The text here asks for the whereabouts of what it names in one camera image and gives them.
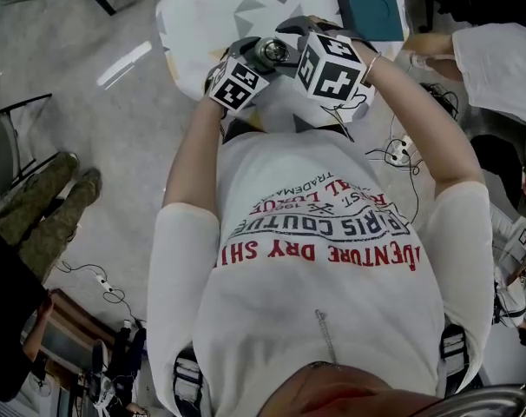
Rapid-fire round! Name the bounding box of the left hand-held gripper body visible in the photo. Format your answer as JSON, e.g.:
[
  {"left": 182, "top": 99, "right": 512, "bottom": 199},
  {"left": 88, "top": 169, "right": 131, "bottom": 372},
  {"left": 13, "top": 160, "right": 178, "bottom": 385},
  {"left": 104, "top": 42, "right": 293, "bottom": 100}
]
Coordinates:
[{"left": 205, "top": 41, "right": 271, "bottom": 113}]

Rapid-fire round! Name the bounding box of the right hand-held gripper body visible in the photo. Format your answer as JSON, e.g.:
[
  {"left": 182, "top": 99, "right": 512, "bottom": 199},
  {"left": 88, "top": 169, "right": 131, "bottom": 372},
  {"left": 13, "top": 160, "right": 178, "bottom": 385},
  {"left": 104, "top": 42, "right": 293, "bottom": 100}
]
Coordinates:
[{"left": 288, "top": 18, "right": 377, "bottom": 124}]

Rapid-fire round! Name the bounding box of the steel travel cup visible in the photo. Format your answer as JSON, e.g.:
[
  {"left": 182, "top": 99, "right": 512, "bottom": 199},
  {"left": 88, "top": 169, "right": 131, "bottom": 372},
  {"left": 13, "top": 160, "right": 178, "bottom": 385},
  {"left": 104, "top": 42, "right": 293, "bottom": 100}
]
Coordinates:
[{"left": 253, "top": 36, "right": 292, "bottom": 76}]

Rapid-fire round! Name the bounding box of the shiny steel cup lid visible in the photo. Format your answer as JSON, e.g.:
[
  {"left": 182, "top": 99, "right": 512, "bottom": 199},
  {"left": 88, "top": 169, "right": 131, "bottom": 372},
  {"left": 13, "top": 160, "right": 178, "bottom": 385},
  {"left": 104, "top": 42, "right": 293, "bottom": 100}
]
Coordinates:
[{"left": 263, "top": 36, "right": 290, "bottom": 65}]

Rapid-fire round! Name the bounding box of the person's left forearm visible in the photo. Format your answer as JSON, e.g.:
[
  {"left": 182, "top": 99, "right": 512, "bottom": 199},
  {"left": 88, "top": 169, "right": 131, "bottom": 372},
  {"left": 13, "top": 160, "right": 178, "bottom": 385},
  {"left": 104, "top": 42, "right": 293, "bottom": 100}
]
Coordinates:
[{"left": 168, "top": 96, "right": 230, "bottom": 210}]

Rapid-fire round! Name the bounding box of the person's right forearm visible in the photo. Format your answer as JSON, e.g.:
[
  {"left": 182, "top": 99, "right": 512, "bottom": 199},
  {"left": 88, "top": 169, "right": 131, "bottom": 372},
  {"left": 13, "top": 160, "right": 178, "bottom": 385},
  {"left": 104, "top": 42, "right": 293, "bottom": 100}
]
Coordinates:
[{"left": 358, "top": 49, "right": 486, "bottom": 197}]

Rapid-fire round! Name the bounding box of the white triangle patterned tablecloth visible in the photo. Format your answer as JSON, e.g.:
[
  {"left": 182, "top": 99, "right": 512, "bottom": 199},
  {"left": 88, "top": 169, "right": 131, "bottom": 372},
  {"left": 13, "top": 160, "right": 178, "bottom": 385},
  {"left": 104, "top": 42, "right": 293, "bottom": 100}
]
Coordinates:
[{"left": 155, "top": 0, "right": 410, "bottom": 135}]

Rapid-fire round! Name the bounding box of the teal box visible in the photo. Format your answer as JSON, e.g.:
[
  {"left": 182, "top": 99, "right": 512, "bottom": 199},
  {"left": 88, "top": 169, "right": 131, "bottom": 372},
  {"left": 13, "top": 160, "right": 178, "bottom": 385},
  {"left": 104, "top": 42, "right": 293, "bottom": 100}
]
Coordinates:
[{"left": 330, "top": 0, "right": 406, "bottom": 43}]

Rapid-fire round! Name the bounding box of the white printed t-shirt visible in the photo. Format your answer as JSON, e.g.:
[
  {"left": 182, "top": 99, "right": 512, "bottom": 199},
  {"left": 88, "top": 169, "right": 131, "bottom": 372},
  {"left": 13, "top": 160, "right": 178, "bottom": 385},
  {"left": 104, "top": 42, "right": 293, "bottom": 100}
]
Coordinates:
[{"left": 146, "top": 122, "right": 495, "bottom": 417}]

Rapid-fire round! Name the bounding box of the black office chair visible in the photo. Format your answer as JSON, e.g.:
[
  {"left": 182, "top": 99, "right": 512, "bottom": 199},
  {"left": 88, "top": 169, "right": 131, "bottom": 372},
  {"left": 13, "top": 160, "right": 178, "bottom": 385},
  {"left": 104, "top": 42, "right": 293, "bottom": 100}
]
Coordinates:
[{"left": 470, "top": 134, "right": 525, "bottom": 211}]

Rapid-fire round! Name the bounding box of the grey folding chair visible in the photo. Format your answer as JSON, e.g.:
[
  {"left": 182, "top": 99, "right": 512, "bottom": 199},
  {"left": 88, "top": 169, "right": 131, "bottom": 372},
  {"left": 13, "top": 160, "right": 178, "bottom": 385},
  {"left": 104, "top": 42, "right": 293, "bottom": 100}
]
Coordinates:
[{"left": 0, "top": 92, "right": 61, "bottom": 204}]

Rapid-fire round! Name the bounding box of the wooden cabinet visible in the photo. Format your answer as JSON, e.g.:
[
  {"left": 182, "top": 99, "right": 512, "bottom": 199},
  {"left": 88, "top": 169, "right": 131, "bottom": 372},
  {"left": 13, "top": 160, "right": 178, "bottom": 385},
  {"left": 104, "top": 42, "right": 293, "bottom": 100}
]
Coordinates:
[{"left": 39, "top": 288, "right": 122, "bottom": 380}]

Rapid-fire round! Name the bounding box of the black tripod equipment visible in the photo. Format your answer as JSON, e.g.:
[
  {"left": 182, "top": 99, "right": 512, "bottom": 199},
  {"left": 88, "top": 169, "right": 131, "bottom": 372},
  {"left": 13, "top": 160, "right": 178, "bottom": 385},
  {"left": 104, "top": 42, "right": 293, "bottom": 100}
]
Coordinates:
[{"left": 87, "top": 324, "right": 149, "bottom": 417}]

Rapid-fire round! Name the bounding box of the thin metal bracelet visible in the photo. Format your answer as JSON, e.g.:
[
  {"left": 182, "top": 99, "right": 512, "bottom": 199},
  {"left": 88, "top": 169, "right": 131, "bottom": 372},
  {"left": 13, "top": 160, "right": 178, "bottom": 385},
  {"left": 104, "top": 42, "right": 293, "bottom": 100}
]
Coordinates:
[{"left": 359, "top": 50, "right": 384, "bottom": 88}]

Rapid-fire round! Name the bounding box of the black cable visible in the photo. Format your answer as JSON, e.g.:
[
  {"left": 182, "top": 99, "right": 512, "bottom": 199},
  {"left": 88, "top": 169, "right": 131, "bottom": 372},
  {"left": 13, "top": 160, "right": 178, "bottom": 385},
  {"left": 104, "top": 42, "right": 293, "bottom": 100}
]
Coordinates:
[
  {"left": 365, "top": 145, "right": 424, "bottom": 228},
  {"left": 54, "top": 261, "right": 145, "bottom": 328}
]

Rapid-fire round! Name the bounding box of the thin neck chain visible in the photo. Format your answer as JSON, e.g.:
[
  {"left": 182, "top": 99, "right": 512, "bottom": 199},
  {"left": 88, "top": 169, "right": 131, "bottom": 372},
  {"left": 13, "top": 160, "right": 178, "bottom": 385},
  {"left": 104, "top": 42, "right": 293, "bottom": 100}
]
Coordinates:
[{"left": 313, "top": 308, "right": 339, "bottom": 364}]

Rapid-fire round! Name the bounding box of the grey harness strap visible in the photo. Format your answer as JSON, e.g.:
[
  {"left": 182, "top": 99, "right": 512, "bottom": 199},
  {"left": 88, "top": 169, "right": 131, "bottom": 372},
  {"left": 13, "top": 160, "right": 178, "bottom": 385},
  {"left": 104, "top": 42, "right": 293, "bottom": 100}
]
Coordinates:
[
  {"left": 437, "top": 322, "right": 469, "bottom": 393},
  {"left": 172, "top": 347, "right": 204, "bottom": 417}
]

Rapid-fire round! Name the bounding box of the metal head mount bar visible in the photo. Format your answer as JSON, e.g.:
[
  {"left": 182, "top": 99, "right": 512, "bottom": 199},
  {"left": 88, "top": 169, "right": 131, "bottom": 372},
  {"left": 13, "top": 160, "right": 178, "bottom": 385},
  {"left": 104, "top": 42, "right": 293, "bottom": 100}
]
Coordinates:
[{"left": 425, "top": 378, "right": 526, "bottom": 417}]

